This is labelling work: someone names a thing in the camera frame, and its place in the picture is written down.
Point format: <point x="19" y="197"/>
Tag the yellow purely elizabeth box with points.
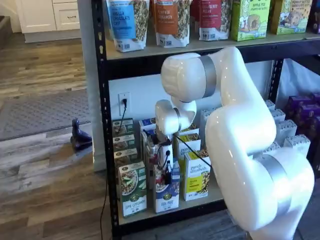
<point x="197" y="185"/>
<point x="182" y="155"/>
<point x="193" y="126"/>
<point x="190" y="135"/>

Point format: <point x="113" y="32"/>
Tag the particle board shelf panel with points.
<point x="150" y="51"/>
<point x="190" y="205"/>

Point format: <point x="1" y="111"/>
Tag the green white oatmeal box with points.
<point x="125" y="156"/>
<point x="132" y="190"/>
<point x="127" y="125"/>
<point x="123" y="142"/>

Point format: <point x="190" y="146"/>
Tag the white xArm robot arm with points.
<point x="237" y="137"/>

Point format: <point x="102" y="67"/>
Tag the white cabinet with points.
<point x="37" y="15"/>

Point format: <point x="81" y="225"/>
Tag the green Bobo's peanut butter box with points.
<point x="290" y="17"/>

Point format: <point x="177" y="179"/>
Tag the grey door mat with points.
<point x="45" y="112"/>

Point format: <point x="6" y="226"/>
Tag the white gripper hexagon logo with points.
<point x="165" y="153"/>

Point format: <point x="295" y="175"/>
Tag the blue white oatmeal box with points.
<point x="147" y="123"/>
<point x="147" y="136"/>
<point x="166" y="197"/>
<point x="150" y="155"/>

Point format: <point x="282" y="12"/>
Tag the orange pumpkin cinnamon granola bag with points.
<point x="170" y="25"/>

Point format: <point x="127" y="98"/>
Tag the green Bobo's apple pie box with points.
<point x="248" y="22"/>

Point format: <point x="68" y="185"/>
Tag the red cranberry pecan granola bag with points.
<point x="215" y="20"/>
<point x="195" y="15"/>

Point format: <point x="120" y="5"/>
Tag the white wall outlet plate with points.
<point x="120" y="96"/>

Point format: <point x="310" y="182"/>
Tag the purple product box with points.
<point x="308" y="117"/>
<point x="300" y="105"/>
<point x="315" y="97"/>

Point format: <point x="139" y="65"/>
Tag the purple seal figurine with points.
<point x="78" y="140"/>

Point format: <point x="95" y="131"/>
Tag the blue vanilla chocolate granola bag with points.
<point x="125" y="25"/>

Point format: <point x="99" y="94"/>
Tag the black metal shelf rack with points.
<point x="100" y="100"/>

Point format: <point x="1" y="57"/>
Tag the dark snack box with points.
<point x="315" y="15"/>

